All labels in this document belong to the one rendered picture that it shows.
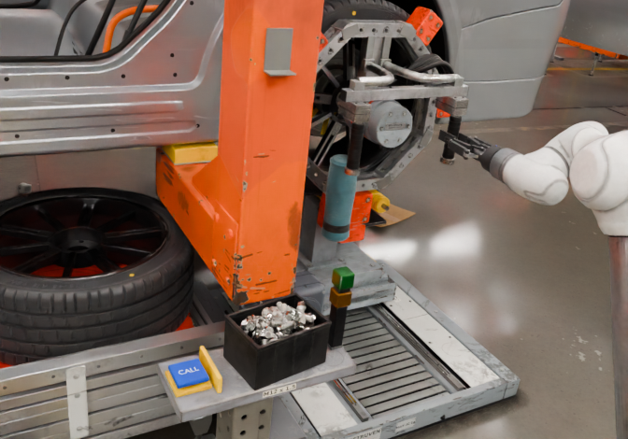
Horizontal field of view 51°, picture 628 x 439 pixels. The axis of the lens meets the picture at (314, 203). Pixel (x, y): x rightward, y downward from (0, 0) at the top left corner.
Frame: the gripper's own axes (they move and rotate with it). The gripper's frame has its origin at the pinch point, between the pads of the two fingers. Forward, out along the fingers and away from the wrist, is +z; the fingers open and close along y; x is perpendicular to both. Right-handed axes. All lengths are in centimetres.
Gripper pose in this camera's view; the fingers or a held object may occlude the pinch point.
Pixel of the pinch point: (452, 137)
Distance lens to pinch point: 201.0
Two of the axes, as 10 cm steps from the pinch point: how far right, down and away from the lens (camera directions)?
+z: -4.7, -4.1, 7.8
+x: 1.0, -9.0, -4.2
